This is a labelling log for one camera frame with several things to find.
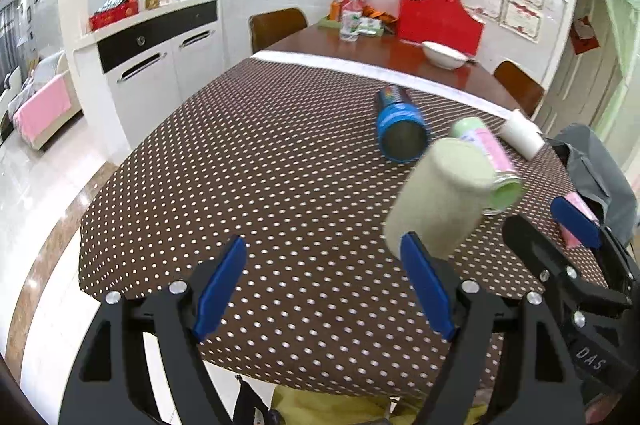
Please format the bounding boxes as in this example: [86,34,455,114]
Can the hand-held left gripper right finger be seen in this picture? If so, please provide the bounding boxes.
[399,232,587,425]

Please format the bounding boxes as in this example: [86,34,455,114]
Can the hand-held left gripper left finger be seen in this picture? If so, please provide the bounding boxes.
[57,235,249,425]

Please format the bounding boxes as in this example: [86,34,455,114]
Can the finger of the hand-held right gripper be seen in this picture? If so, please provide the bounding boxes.
[502,215,633,332]
[550,195,640,302]

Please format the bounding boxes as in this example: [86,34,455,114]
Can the pale green cup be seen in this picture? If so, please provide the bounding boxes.
[384,137,495,262]

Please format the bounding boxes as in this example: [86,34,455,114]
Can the green and pink cup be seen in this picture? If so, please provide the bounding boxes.
[449,116,527,215]

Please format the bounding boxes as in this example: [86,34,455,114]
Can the white cup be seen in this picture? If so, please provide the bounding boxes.
[500,108,546,159]

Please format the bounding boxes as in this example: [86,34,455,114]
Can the blue cup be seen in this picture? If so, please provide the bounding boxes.
[375,85,432,164]

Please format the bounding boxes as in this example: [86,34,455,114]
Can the grey jacket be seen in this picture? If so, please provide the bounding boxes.
[549,122,640,252]

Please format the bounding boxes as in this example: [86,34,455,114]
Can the brown polka dot tablecloth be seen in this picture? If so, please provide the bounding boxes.
[79,50,609,399]

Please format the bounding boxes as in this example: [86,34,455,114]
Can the brown wooden chair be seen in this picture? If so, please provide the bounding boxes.
[248,8,309,55]
[493,60,545,117]

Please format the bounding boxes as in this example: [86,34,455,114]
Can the yellow cloth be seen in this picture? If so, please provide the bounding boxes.
[271,384,493,425]

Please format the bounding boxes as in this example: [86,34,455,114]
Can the red door decoration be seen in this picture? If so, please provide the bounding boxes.
[569,16,599,55]

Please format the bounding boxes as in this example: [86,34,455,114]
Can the white bowl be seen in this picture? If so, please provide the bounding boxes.
[421,40,469,70]

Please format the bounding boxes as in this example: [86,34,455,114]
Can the white cabinet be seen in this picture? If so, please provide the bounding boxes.
[72,0,221,167]

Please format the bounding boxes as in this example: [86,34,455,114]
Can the red paper bag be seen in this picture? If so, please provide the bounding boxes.
[397,0,486,57]

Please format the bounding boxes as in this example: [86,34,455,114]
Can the wooden table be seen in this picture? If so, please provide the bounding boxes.
[266,22,520,112]

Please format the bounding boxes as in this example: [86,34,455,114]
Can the pink blanket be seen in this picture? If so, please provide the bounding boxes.
[12,72,72,145]

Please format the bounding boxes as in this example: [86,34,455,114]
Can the white sofa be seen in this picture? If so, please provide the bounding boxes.
[0,50,84,152]

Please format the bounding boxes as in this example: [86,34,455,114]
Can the clear plastic bottle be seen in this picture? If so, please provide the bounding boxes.
[339,0,364,44]

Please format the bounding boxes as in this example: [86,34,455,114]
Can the red box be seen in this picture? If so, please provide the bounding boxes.
[88,0,140,32]

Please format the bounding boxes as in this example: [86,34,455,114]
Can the black strap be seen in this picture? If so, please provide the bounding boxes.
[232,377,275,425]

